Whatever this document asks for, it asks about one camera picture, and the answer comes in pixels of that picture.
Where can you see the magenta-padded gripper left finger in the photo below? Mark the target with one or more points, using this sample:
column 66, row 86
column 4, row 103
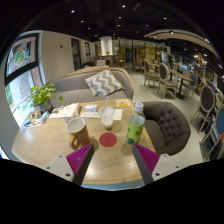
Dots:
column 79, row 160

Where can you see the dark framed window with posters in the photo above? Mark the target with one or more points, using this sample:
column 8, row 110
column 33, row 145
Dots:
column 20, row 56

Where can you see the clear plastic cup with straw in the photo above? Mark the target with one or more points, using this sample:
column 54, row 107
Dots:
column 106, row 121

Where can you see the clear bottle with green label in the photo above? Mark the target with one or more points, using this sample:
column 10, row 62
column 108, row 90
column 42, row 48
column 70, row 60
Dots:
column 135, row 128

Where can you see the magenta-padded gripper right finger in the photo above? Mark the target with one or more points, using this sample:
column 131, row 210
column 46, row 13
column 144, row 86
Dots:
column 149, row 160

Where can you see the small white blue box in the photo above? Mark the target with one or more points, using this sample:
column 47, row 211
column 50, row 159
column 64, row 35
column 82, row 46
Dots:
column 90, row 108

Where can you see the dark grey tufted armchair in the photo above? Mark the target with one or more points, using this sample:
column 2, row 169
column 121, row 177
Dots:
column 166, row 128

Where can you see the grey curved sofa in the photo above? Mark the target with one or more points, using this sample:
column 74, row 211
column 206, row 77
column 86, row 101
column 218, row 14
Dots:
column 70, row 88

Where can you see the white paper sheet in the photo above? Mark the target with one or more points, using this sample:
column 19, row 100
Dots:
column 90, row 115

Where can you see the white round column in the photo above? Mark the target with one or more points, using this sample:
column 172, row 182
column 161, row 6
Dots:
column 106, row 46

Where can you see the grey white chevron pillow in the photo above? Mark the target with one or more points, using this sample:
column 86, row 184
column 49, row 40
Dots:
column 103, row 83

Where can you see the flat round red coaster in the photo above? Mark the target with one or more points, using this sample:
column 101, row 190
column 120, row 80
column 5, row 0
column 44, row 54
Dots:
column 107, row 139

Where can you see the orange mug with white inside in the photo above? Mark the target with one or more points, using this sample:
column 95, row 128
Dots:
column 80, row 133

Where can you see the yellow card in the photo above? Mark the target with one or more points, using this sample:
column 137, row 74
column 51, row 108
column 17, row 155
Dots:
column 123, row 103

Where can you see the green potted plant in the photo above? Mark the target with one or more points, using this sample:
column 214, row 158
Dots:
column 41, row 95

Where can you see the dark pedestal dining table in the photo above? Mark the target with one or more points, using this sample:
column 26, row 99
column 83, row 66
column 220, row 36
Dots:
column 181, row 81

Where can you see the group of ceiling spotlights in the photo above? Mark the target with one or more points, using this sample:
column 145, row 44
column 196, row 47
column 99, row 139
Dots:
column 123, row 6

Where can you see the light blue packet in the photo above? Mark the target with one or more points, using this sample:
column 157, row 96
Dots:
column 44, row 117

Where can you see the white printed tissue box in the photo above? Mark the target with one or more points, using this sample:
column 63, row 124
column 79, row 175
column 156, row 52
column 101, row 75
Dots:
column 66, row 110

